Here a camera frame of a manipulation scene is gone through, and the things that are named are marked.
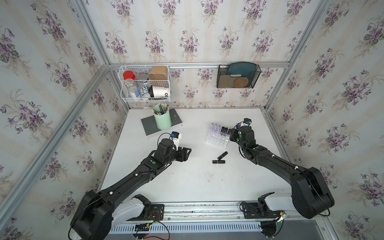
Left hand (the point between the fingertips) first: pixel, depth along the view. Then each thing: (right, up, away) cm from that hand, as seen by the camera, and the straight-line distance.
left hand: (189, 151), depth 80 cm
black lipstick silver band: (+22, +10, +18) cm, 30 cm away
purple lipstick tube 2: (+17, +12, +18) cm, 28 cm away
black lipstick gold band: (+26, +10, +15) cm, 32 cm away
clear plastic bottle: (-35, +36, +6) cm, 51 cm away
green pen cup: (-17, +19, +11) cm, 28 cm away
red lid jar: (-38, +46, +13) cm, 61 cm away
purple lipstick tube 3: (+20, +11, +17) cm, 29 cm away
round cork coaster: (+34, +42, +18) cm, 58 cm away
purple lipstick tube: (+15, +12, +19) cm, 27 cm away
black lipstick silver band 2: (+24, +10, +16) cm, 31 cm away
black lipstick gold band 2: (+22, -5, +13) cm, 26 cm away
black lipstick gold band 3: (+18, -8, +9) cm, 21 cm away
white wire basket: (-29, +41, +13) cm, 51 cm away
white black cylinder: (-19, +35, +12) cm, 42 cm away
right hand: (+28, +11, +8) cm, 31 cm away
